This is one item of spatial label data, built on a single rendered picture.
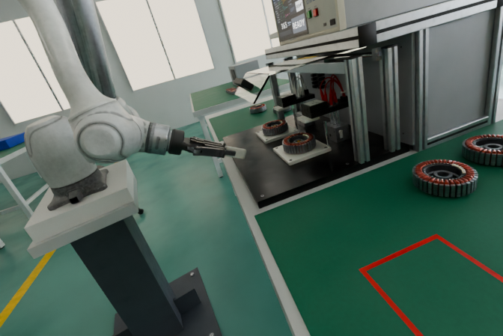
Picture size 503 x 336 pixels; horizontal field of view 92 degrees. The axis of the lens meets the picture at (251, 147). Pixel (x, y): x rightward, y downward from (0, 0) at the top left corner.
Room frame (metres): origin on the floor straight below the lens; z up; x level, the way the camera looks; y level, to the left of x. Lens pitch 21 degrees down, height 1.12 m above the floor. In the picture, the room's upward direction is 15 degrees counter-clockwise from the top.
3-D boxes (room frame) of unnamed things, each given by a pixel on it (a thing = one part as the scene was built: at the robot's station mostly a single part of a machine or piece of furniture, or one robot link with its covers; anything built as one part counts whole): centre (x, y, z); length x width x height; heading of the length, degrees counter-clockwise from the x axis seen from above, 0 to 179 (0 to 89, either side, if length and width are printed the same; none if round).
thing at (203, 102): (3.26, 0.05, 0.38); 1.85 x 1.10 x 0.75; 10
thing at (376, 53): (0.91, -0.32, 1.04); 0.62 x 0.02 x 0.03; 10
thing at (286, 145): (0.76, -0.16, 0.80); 0.11 x 0.11 x 0.04
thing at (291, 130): (1.00, -0.12, 0.78); 0.15 x 0.15 x 0.01; 10
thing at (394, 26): (0.93, -0.46, 1.09); 0.68 x 0.44 x 0.05; 10
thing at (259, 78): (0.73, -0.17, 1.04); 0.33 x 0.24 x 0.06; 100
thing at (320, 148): (0.76, -0.16, 0.78); 0.15 x 0.15 x 0.01; 10
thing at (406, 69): (0.92, -0.39, 0.92); 0.66 x 0.01 x 0.30; 10
